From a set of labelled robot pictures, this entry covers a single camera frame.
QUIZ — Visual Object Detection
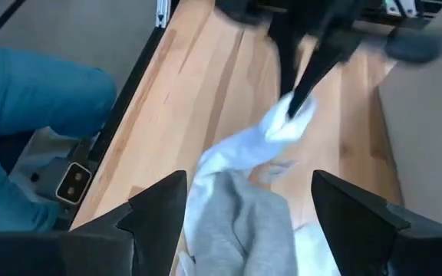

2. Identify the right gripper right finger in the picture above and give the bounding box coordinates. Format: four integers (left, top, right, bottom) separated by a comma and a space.
311, 170, 442, 276

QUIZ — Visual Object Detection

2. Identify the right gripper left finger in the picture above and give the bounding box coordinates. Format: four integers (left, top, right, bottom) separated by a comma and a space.
58, 170, 188, 276

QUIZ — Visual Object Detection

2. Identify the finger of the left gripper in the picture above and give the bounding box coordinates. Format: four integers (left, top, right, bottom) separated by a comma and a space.
270, 21, 302, 99
288, 33, 360, 119

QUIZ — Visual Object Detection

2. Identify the silver aluminium profile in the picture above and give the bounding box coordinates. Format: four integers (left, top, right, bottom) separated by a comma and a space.
154, 0, 173, 28

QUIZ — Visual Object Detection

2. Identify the small black depth camera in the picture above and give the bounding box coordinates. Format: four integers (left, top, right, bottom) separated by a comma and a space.
54, 162, 93, 205

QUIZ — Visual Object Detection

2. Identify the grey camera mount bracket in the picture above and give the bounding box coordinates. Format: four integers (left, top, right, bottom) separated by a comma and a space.
9, 126, 103, 215

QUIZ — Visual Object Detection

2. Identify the black edge rail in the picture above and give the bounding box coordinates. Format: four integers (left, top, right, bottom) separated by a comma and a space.
54, 0, 178, 231

